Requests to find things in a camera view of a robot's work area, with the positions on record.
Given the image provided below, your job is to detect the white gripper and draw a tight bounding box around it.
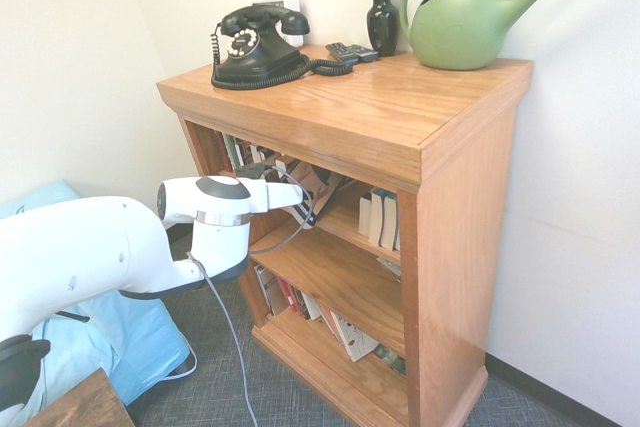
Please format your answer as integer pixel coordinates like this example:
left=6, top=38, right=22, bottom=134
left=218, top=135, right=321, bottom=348
left=247, top=178, right=307, bottom=214

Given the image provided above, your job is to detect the black paperback novel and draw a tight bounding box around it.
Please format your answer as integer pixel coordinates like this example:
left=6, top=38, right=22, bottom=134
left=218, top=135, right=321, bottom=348
left=288, top=160, right=347, bottom=231

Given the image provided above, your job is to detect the white green spined book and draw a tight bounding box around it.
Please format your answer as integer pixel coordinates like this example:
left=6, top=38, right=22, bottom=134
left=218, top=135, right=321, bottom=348
left=223, top=133, right=250, bottom=172

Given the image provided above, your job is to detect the brown spined book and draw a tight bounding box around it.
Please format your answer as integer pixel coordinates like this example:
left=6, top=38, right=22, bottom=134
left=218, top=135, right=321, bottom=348
left=214, top=130, right=236, bottom=174

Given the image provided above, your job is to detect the cream paperback book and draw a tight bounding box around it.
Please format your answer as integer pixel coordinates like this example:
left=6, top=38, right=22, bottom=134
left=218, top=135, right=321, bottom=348
left=357, top=191, right=374, bottom=239

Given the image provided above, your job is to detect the large black-covered book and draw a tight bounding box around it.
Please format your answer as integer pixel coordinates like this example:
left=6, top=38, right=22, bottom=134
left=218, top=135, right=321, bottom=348
left=253, top=262, right=282, bottom=319

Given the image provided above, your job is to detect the bright red book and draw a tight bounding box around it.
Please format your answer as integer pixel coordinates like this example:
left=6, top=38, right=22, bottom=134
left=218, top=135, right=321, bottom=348
left=275, top=275, right=302, bottom=317

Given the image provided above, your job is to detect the dark blue paperback book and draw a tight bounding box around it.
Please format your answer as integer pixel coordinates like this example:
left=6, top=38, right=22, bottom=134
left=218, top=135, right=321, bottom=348
left=368, top=187, right=387, bottom=249

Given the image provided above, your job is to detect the wooden oak bookshelf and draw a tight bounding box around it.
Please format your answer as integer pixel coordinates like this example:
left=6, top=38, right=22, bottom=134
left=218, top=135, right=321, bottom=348
left=156, top=44, right=535, bottom=427

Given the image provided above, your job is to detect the blue spined paperback book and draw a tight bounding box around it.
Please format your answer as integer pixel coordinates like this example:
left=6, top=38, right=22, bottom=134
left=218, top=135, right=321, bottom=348
left=379, top=190, right=401, bottom=252

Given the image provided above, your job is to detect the plain white book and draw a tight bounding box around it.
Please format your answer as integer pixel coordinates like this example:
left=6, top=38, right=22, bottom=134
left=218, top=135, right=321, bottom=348
left=299, top=291, right=323, bottom=322

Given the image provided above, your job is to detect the black rotary telephone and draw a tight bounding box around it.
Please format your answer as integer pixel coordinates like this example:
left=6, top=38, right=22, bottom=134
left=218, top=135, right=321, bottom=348
left=209, top=21, right=362, bottom=93
left=213, top=3, right=312, bottom=82

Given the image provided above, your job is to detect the flat paper booklet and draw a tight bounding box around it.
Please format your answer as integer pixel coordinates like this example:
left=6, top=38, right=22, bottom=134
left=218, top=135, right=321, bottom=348
left=376, top=256, right=403, bottom=279

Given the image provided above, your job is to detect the thin white striped book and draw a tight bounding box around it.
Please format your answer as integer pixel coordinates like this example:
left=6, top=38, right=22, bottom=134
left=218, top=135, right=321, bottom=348
left=318, top=302, right=342, bottom=344

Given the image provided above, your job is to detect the dark grey remote control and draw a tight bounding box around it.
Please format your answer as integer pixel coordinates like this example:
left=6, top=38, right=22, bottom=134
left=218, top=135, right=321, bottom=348
left=344, top=43, right=380, bottom=65
left=325, top=41, right=362, bottom=67

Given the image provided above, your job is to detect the white book with red print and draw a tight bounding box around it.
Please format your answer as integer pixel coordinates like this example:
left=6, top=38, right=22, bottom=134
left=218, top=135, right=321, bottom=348
left=329, top=310, right=380, bottom=364

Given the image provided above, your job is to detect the dark book with red cover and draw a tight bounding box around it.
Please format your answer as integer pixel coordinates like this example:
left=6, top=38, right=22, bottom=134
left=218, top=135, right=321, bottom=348
left=370, top=343, right=408, bottom=379

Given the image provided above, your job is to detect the black glossy vase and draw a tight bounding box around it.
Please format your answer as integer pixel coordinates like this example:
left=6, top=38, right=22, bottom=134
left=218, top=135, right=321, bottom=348
left=367, top=0, right=400, bottom=58

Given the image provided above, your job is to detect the light blue cloth cover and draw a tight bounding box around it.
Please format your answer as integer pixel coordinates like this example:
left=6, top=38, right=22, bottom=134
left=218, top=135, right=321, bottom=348
left=0, top=178, right=190, bottom=411

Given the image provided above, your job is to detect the green plastic watering can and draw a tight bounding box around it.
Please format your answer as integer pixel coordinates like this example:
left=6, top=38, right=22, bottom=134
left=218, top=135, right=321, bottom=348
left=398, top=0, right=609, bottom=72

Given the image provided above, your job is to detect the dark wooden table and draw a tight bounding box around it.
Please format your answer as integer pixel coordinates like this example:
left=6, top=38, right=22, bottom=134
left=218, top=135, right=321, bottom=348
left=19, top=366, right=139, bottom=427

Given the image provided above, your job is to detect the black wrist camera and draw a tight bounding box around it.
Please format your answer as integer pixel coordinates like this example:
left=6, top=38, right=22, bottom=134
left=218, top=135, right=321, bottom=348
left=233, top=162, right=267, bottom=181

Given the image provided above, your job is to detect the grey camera cable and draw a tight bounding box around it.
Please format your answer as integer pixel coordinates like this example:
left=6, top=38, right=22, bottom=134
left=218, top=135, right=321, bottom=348
left=185, top=165, right=322, bottom=427

